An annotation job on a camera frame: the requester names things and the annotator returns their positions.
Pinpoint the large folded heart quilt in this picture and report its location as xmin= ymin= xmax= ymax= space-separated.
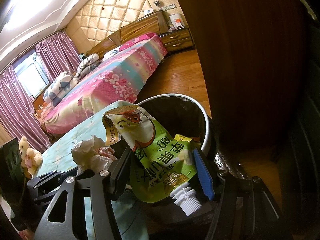
xmin=43 ymin=70 xmax=78 ymax=107

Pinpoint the pink curtain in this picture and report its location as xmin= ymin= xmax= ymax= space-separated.
xmin=1 ymin=66 xmax=50 ymax=153
xmin=35 ymin=30 xmax=80 ymax=81

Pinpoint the small folded quilt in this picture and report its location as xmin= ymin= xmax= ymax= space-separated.
xmin=74 ymin=53 xmax=99 ymax=78

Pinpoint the pink pillow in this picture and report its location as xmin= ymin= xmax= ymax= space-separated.
xmin=119 ymin=32 xmax=157 ymax=51

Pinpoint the green juice pouch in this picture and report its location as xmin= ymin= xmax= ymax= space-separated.
xmin=103 ymin=105 xmax=202 ymax=216

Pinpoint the white bag on nightstand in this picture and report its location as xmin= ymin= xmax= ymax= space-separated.
xmin=169 ymin=13 xmax=185 ymax=29

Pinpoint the wooden nightstand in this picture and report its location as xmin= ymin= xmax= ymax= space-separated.
xmin=159 ymin=27 xmax=194 ymax=53

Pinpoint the cream teddy bear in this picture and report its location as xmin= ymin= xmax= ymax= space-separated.
xmin=18 ymin=137 xmax=43 ymax=176

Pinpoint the left pink curtain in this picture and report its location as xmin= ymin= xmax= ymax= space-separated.
xmin=1 ymin=66 xmax=50 ymax=153

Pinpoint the white pillow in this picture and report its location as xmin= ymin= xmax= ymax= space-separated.
xmin=103 ymin=47 xmax=120 ymax=61

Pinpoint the bed with pink floral sheet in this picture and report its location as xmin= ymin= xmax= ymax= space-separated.
xmin=41 ymin=35 xmax=167 ymax=134

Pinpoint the right pink curtain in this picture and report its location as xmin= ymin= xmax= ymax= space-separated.
xmin=35 ymin=30 xmax=80 ymax=81

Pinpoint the wooden headboard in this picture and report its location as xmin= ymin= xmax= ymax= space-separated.
xmin=85 ymin=11 xmax=169 ymax=59

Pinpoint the window with blinds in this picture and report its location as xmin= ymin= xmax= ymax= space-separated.
xmin=13 ymin=49 xmax=50 ymax=100

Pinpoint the white rim trash bin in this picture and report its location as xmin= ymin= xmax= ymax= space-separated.
xmin=137 ymin=93 xmax=216 ymax=158

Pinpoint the yellow snack packet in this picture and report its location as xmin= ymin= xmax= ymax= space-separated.
xmin=174 ymin=134 xmax=193 ymax=142

